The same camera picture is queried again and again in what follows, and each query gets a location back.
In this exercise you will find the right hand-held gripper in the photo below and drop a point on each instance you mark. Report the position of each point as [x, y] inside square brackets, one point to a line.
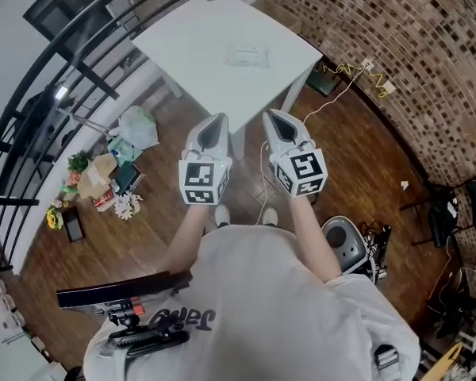
[303, 169]

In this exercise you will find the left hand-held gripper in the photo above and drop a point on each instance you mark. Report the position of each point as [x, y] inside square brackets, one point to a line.
[200, 177]

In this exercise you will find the person's right forearm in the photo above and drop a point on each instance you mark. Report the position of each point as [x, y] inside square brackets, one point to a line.
[313, 236]

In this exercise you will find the person's left forearm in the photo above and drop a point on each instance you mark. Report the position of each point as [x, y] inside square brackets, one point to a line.
[184, 236]

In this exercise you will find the person's left white shoe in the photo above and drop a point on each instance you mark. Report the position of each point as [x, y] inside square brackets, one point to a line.
[222, 214]

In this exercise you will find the person's white shoe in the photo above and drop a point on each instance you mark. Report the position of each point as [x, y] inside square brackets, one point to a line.
[269, 216]
[222, 214]

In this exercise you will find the person's right white shoe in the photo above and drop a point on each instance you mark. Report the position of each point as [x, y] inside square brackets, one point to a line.
[269, 216]

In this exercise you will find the teal book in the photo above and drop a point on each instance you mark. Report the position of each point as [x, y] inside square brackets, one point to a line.
[127, 178]

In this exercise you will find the white flower bunch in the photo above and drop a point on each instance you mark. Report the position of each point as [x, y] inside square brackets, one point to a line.
[127, 206]

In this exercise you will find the white plastic bag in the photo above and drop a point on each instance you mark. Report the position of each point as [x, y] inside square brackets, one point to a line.
[137, 127]

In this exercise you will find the dark flat case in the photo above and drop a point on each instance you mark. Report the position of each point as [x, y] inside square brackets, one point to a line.
[321, 82]

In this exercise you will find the grey white round device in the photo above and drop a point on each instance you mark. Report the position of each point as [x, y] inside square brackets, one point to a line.
[349, 248]

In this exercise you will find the red box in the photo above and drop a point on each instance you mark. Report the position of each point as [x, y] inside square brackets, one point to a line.
[104, 201]

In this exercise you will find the white paper scrap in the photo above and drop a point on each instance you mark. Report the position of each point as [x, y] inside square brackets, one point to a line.
[405, 185]

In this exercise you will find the small brown cardboard box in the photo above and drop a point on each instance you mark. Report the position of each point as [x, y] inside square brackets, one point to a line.
[95, 177]

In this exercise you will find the green leafy plant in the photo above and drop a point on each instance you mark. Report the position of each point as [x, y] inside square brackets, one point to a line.
[78, 162]

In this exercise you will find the white table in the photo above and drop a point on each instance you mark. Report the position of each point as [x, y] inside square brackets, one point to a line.
[206, 54]

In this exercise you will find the pink flower bunch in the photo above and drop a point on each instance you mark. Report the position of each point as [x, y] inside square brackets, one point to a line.
[74, 179]

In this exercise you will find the black tablet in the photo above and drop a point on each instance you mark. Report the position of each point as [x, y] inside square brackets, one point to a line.
[73, 224]

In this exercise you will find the black chest-mounted bar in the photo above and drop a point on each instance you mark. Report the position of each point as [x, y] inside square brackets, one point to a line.
[115, 290]

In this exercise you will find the black bag white print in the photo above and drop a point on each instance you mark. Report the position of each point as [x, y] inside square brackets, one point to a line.
[442, 220]

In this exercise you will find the person's white t-shirt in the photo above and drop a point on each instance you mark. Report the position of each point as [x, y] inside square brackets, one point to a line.
[262, 312]

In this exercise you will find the yellow sunflower bunch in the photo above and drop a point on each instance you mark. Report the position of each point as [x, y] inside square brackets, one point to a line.
[54, 218]

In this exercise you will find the black red tripod head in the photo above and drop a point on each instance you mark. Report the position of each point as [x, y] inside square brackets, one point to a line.
[125, 312]

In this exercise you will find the black clamp holder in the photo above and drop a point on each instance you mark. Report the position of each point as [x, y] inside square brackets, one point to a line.
[147, 341]

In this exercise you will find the black cabinet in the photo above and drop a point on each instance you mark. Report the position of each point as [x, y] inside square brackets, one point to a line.
[63, 10]

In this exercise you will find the yellow wooden board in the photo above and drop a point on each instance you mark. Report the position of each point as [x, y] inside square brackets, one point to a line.
[448, 359]

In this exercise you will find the cluttered work desk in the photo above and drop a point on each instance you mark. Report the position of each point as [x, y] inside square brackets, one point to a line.
[0, 351]

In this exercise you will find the white wall outlet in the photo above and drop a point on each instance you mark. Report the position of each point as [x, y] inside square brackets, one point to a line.
[367, 63]
[389, 87]

